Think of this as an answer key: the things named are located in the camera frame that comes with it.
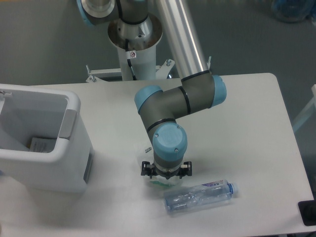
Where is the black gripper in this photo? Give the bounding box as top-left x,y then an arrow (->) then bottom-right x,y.
141,161 -> 192,180

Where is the white plastic bag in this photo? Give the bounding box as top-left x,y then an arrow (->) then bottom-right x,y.
134,140 -> 182,189

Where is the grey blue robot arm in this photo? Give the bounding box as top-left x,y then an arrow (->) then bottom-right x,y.
77,0 -> 227,179

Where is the paper scrap inside can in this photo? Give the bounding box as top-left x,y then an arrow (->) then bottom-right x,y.
29,137 -> 56,153

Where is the white trash can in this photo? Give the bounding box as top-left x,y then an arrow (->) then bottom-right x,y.
0,84 -> 93,193

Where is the crushed clear plastic bottle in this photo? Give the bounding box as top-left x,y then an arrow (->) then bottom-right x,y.
163,179 -> 238,213

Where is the black device at edge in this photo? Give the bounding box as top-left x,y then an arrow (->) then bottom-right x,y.
298,200 -> 316,226

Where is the blue bag on floor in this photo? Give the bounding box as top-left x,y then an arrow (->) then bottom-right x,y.
271,0 -> 316,23

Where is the white pedestal base frame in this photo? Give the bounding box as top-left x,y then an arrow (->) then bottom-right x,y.
85,56 -> 213,83

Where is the black cable on pedestal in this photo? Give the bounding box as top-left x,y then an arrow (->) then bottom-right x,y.
125,39 -> 138,81

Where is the white frame at right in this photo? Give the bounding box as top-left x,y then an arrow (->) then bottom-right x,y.
292,84 -> 316,133

